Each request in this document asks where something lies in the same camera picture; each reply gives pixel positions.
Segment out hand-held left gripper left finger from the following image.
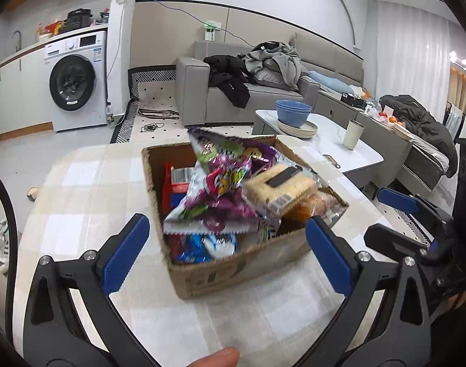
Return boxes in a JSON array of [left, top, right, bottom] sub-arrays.
[[22, 213, 157, 367]]

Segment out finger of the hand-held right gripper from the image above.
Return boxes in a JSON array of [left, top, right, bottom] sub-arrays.
[[364, 225, 438, 262], [377, 187, 453, 224]]

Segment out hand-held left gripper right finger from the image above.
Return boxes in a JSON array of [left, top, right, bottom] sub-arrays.
[[305, 216, 434, 367]]

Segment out red chip bag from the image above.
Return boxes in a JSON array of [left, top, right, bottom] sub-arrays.
[[165, 234, 189, 264]]

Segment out clear orange cracker packet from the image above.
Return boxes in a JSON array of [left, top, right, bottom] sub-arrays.
[[281, 191, 342, 234]]

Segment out red biscuit packet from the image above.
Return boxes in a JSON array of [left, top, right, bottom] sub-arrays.
[[162, 162, 197, 215]]

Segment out blue white snack packet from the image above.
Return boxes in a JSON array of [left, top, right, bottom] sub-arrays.
[[179, 232, 238, 264]]

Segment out clear sandwich cracker packet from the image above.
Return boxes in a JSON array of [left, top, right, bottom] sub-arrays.
[[241, 162, 322, 218]]

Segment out large cardboard box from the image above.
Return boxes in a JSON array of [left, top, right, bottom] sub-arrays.
[[141, 135, 350, 299]]

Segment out silver purple snack packet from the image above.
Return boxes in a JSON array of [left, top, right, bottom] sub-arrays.
[[163, 161, 272, 235]]

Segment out purple snack bag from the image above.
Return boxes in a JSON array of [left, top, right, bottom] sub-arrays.
[[187, 126, 279, 174]]

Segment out person's right hand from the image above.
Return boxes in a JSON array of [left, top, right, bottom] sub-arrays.
[[447, 292, 466, 311]]

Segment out person's left hand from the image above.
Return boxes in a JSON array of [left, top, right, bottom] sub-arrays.
[[185, 347, 241, 367]]

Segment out white coffee table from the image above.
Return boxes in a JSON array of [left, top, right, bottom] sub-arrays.
[[255, 109, 384, 184]]

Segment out cream tumbler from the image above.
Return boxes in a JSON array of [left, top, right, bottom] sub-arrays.
[[342, 120, 365, 150]]

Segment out dark green jacket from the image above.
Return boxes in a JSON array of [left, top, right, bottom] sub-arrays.
[[380, 94, 459, 178]]

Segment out pile of oranges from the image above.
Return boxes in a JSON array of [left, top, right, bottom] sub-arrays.
[[377, 110, 408, 128]]

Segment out small black box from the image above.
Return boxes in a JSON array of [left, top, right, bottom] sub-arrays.
[[340, 92, 367, 109]]

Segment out beige plate stack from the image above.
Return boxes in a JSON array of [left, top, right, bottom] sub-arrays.
[[277, 118, 318, 139]]

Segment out white sneaker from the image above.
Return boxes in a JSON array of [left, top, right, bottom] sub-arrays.
[[0, 218, 13, 273]]

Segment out blue bowl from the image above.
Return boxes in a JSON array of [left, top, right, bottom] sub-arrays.
[[276, 99, 312, 114], [276, 106, 313, 128]]

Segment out light blue cloth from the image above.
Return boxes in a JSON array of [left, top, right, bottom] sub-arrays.
[[307, 71, 356, 94]]

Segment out white curtain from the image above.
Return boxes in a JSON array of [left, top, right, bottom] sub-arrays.
[[365, 0, 453, 123]]

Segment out white dotted rug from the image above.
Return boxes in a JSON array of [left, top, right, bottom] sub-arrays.
[[111, 82, 256, 146]]

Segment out grey sofa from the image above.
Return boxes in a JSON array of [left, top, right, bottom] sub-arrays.
[[175, 32, 365, 127]]

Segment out black white patterned mat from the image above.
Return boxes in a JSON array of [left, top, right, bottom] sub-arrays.
[[128, 67, 178, 98]]

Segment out grey clothes pile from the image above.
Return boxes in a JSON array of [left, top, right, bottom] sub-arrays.
[[242, 40, 310, 90]]

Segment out white counter cabinets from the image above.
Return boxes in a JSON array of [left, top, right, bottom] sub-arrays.
[[0, 42, 54, 138]]

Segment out black jacket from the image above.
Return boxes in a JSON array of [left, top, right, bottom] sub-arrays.
[[203, 54, 251, 109]]

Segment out white washing machine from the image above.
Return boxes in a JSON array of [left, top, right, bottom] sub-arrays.
[[44, 31, 109, 132]]

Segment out counter food packages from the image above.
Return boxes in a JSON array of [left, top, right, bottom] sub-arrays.
[[36, 19, 69, 41]]

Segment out black cable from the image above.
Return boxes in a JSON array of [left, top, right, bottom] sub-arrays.
[[0, 162, 20, 352]]

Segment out white wall socket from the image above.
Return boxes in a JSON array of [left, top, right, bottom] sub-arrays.
[[203, 20, 223, 43]]

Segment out thin blue cable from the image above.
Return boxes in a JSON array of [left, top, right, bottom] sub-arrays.
[[116, 0, 256, 44]]

